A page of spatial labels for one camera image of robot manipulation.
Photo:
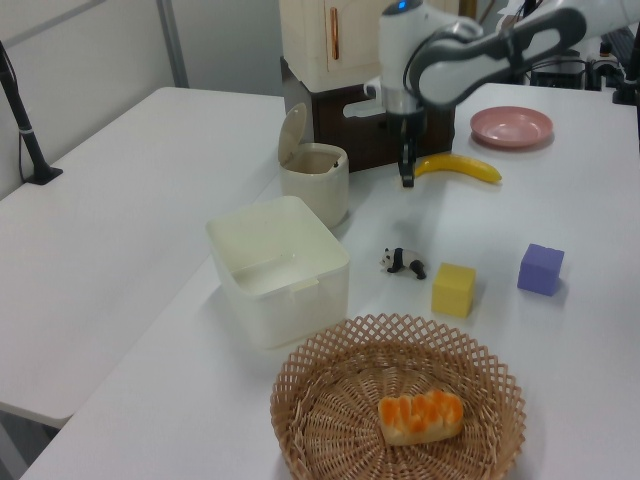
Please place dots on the cream toy cabinet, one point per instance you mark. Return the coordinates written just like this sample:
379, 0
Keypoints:
310, 45

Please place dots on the yellow banana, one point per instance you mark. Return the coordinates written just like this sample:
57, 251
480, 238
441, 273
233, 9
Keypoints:
460, 166

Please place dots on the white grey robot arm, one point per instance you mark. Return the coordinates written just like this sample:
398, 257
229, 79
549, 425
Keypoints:
450, 55

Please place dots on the cream plastic storage box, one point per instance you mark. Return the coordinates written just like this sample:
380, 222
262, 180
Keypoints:
280, 300

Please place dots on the grey metal frame post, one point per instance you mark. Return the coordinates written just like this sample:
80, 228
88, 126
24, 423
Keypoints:
172, 40

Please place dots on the pink plate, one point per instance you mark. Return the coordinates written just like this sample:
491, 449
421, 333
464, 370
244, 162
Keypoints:
511, 126

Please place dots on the beige trash bin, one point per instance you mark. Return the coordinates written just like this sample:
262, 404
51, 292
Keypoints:
315, 195

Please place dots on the beige trash bin lid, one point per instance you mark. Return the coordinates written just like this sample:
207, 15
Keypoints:
291, 132

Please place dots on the yellow foam cube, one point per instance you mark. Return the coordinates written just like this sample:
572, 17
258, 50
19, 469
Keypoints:
452, 290

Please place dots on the purple foam cube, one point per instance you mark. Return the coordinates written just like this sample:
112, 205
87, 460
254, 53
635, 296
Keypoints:
539, 270

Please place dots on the black pole with clamp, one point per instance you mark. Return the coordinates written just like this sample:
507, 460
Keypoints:
25, 130

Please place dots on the black stand with clamp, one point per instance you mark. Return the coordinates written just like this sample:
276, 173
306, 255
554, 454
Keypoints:
626, 85

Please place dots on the black equipment box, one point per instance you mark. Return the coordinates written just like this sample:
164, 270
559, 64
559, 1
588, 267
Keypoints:
557, 74

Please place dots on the woven wicker basket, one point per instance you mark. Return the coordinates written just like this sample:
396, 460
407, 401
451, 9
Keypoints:
325, 425

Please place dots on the orange glazed bread loaf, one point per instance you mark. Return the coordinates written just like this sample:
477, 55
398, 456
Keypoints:
420, 417

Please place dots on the clear plastic container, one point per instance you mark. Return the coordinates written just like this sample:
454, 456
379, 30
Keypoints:
361, 106

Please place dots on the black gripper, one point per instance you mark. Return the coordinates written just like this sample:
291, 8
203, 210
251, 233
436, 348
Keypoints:
411, 125

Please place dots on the toy panda figurine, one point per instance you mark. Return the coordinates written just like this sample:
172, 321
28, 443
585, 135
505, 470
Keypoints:
402, 261

